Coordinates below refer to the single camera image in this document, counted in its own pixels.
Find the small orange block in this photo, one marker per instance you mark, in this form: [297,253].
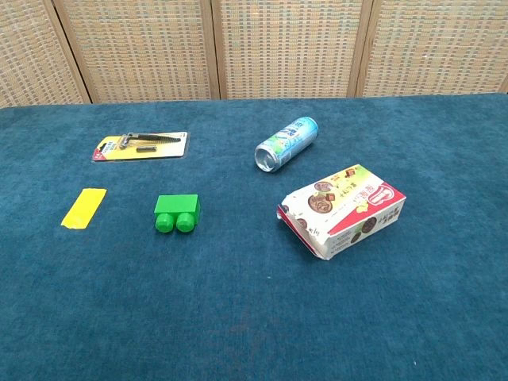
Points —
[84,208]

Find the blue green drink can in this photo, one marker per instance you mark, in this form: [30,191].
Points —
[289,142]

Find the green toy building block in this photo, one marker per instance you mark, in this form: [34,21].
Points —
[176,205]

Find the opened white red cookie box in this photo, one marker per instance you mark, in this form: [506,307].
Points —
[345,210]

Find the razor in yellow blister pack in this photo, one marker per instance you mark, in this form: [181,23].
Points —
[158,152]

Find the blue carpet table cover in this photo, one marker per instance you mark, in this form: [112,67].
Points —
[238,297]

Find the woven folding screen panel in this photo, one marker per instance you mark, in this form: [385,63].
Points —
[139,47]
[31,51]
[436,47]
[285,47]

